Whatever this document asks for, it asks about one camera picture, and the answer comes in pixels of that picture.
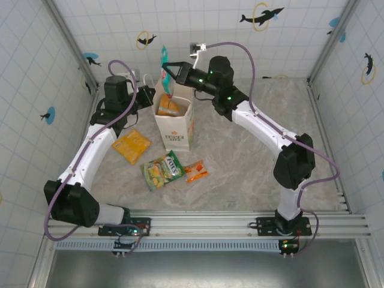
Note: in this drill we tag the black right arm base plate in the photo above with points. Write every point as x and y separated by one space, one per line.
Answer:
264 226

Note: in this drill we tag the aluminium frame side rail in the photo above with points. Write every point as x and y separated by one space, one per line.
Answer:
325 135
95 91

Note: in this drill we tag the white paper bag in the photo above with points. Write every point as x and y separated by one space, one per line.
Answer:
175 135

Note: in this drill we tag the yellow snack pack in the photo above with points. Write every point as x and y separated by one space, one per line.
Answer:
130 145

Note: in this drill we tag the orange green chips bag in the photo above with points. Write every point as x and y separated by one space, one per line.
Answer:
168 108

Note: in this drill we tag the teal snack packet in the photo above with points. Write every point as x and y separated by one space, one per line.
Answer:
166 75

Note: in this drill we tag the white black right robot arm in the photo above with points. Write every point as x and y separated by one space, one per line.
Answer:
264 126

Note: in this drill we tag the small orange snack packet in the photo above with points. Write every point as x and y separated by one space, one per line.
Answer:
196 171

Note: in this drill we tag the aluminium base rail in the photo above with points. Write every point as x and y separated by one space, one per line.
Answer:
204 225

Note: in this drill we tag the green Fox's candy bag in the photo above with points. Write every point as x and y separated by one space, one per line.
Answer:
159 171

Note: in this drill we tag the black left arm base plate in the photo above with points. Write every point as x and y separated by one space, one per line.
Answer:
142 226

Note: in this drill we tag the small black connector box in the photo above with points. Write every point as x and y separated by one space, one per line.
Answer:
288 247
123 246

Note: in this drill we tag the aluminium frame post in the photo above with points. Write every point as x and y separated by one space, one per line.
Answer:
334 39
73 45

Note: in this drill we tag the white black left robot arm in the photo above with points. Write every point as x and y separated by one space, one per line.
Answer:
90 156

